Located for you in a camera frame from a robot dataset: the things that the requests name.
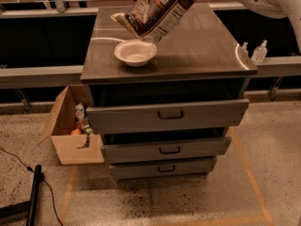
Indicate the brown chip bag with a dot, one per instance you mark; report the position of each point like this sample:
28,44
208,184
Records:
150,20

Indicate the white paper bowl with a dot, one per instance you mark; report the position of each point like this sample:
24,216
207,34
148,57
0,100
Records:
135,53

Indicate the small clear pump bottle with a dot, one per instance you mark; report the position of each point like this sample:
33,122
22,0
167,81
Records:
244,47

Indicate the clear sanitizer pump bottle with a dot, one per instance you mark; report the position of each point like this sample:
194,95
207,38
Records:
260,52

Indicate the top grey drawer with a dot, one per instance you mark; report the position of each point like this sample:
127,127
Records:
167,117

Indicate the grey drawer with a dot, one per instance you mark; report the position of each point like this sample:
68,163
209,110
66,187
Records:
167,117
165,150
163,168

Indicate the grey drawer cabinet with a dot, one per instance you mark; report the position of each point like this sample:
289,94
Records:
197,61

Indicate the middle grey drawer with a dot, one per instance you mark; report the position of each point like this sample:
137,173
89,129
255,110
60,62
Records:
165,150

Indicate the white bottle in box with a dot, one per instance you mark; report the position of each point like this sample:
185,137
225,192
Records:
79,111

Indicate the green packet in box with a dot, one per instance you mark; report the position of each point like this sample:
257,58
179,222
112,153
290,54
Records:
87,130

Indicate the bottom grey drawer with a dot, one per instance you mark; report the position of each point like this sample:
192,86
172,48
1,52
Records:
163,168

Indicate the red fruit in box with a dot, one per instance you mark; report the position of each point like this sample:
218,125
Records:
76,131

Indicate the open cardboard box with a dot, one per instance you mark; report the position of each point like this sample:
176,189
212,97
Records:
71,149

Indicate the black stand leg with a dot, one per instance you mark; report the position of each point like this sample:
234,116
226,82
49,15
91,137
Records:
28,207

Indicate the grey metal rail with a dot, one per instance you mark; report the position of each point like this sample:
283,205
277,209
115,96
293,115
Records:
40,77

